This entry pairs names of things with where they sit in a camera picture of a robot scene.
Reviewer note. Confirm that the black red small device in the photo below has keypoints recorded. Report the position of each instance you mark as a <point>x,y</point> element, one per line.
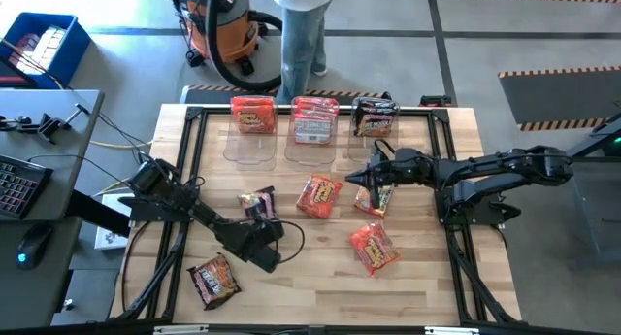
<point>435,101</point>

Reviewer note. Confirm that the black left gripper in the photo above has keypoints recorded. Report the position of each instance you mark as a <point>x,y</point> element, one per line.
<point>252,245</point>

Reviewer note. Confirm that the black aluminium table frame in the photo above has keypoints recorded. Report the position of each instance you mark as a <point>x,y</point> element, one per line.
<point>213,110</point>

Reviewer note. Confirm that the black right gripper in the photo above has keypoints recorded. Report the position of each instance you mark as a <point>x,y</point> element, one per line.
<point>410,167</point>

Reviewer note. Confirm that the white cardboard box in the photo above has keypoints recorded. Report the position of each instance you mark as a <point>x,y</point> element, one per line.
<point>109,238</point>

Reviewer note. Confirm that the blue plastic crate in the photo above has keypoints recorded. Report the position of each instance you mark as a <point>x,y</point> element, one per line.
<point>73,48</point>

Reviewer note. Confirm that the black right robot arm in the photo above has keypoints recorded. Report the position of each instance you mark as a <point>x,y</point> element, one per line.
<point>485,167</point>

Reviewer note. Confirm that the black computer mouse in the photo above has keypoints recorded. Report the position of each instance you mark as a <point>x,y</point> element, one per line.
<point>33,247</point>

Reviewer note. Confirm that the person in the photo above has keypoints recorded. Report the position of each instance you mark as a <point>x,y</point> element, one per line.
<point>303,43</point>

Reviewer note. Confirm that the clear plastic bin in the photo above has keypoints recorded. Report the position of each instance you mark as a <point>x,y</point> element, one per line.
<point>361,150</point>
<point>310,155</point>
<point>250,153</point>

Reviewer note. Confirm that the white red packs stack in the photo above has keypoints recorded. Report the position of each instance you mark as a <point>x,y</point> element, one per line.
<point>43,46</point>

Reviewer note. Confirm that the gray desk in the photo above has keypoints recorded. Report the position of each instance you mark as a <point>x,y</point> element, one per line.
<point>29,296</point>

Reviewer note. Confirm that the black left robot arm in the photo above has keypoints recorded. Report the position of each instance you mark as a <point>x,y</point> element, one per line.
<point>194,209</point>

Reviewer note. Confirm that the black desk clamp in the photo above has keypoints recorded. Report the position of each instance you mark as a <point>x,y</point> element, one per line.
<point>48,126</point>

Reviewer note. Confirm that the black slanted bar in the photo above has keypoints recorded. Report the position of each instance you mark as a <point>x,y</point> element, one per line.
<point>97,213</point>

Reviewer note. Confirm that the gray metal cart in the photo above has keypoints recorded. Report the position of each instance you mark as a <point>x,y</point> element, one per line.
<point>597,218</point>

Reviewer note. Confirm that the silver metal bracket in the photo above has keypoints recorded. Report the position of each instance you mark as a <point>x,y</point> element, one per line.
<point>179,330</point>
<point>451,331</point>

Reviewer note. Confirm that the backlit keyboard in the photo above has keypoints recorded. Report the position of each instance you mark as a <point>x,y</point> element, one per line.
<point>19,187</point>

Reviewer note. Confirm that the black device green light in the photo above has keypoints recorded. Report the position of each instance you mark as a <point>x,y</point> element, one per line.
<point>616,143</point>

